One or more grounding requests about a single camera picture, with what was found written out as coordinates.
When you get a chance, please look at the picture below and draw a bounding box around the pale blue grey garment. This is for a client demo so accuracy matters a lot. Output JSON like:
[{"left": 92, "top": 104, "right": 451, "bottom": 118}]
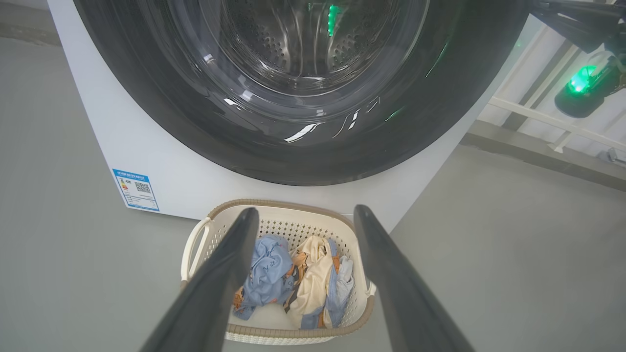
[{"left": 299, "top": 240, "right": 356, "bottom": 330}]

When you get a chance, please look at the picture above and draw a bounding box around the blue energy label sticker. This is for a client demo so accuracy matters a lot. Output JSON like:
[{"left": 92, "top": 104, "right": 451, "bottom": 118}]
[{"left": 112, "top": 169, "right": 160, "bottom": 212}]

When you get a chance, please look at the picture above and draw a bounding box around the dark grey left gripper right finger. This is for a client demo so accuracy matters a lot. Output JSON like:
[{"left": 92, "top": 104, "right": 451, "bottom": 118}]
[{"left": 353, "top": 205, "right": 475, "bottom": 352}]

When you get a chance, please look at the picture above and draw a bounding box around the grey steel post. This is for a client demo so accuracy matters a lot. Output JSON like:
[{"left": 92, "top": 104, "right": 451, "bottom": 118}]
[{"left": 503, "top": 40, "right": 574, "bottom": 132}]

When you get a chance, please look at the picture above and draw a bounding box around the cream perforated laundry basket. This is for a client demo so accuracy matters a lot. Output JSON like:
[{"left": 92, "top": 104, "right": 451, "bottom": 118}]
[{"left": 180, "top": 198, "right": 377, "bottom": 346}]

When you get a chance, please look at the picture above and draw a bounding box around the cream garment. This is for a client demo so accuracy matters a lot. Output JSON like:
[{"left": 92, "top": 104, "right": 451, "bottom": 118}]
[{"left": 285, "top": 237, "right": 336, "bottom": 329}]

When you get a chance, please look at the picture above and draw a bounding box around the white metal railing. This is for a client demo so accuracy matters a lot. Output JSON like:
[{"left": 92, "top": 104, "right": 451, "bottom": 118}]
[{"left": 477, "top": 22, "right": 626, "bottom": 155}]

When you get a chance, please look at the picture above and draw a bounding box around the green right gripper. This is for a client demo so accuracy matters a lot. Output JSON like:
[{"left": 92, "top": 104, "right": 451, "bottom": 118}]
[{"left": 531, "top": 0, "right": 626, "bottom": 94}]

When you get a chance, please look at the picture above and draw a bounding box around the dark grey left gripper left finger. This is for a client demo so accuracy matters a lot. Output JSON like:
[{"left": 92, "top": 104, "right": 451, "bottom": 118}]
[{"left": 139, "top": 207, "right": 260, "bottom": 352}]

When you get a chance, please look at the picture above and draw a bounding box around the blue garment with orange print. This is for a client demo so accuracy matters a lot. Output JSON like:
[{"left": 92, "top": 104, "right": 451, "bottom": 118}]
[{"left": 233, "top": 236, "right": 297, "bottom": 321}]

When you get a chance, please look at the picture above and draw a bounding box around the dark round washing machine door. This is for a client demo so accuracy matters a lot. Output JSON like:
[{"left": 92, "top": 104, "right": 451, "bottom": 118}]
[{"left": 73, "top": 0, "right": 531, "bottom": 186}]

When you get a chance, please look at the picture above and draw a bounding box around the white front-load washing machine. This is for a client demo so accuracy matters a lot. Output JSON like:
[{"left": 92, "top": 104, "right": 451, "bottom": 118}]
[{"left": 47, "top": 0, "right": 543, "bottom": 233}]

